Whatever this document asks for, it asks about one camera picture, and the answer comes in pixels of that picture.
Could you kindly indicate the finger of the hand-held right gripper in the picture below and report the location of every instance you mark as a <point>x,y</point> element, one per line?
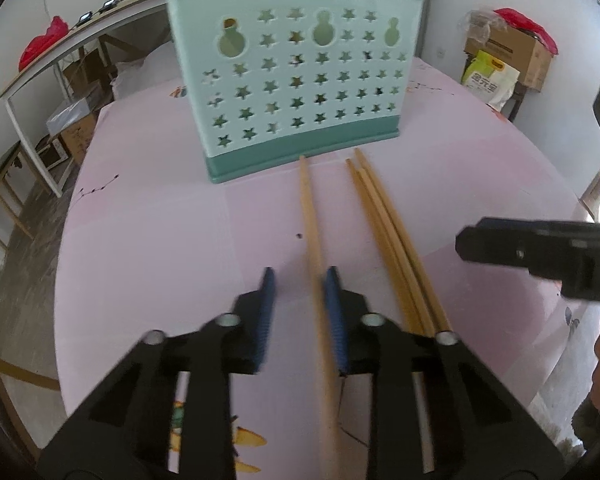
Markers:
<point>515,247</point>

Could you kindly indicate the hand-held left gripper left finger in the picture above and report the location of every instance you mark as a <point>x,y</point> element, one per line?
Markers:
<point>262,320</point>

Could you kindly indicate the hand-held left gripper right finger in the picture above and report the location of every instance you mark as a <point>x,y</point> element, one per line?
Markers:
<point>336,320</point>

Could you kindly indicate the bundle of wooden chopsticks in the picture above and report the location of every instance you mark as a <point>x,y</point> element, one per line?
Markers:
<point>411,260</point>

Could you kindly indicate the teal plastic utensil holder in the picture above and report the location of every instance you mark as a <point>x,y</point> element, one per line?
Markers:
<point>300,90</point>

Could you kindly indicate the pink printed tablecloth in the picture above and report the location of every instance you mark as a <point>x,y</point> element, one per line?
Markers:
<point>155,260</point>

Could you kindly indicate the dark metal rack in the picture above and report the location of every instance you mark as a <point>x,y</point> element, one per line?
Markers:
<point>516,102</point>

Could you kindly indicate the yellow and white sack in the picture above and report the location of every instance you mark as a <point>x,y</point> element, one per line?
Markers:
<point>490,82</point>

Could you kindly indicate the large cardboard box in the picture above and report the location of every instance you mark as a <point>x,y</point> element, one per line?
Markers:
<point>520,55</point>

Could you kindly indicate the red plastic bag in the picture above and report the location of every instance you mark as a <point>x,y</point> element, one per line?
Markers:
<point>42,45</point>
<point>522,20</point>

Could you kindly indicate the crumpled clear plastic wrap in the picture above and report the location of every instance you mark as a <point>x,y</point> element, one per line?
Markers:
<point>480,22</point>

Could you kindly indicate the white toaster oven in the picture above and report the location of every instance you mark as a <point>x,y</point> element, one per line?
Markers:
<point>52,152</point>

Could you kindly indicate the plastic-wrapped flat package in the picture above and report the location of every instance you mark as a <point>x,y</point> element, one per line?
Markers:
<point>67,115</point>

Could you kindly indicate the white desk with wooden top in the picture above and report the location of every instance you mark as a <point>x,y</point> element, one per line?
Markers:
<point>111,16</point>

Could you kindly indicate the black electronic device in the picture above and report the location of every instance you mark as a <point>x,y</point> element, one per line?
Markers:
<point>110,4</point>
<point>85,16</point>

